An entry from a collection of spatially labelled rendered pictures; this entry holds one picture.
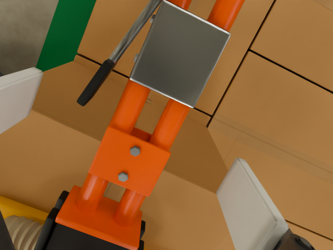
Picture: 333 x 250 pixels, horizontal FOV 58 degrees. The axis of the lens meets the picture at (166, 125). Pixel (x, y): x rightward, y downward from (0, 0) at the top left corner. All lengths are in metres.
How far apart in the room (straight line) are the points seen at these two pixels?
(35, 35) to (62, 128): 1.03
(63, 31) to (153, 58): 1.16
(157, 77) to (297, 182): 0.79
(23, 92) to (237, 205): 0.13
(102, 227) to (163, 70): 0.16
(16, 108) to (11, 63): 1.32
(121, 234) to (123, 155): 0.08
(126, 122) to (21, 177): 0.25
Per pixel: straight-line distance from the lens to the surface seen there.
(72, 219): 0.30
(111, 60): 0.27
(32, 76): 0.18
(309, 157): 0.97
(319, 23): 0.89
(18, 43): 1.47
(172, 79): 0.25
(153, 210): 0.47
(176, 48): 0.25
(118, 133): 0.27
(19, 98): 0.17
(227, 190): 0.19
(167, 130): 0.27
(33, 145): 0.46
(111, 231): 0.31
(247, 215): 0.16
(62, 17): 1.40
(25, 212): 0.49
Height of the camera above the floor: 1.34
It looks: 72 degrees down
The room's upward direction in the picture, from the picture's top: 176 degrees clockwise
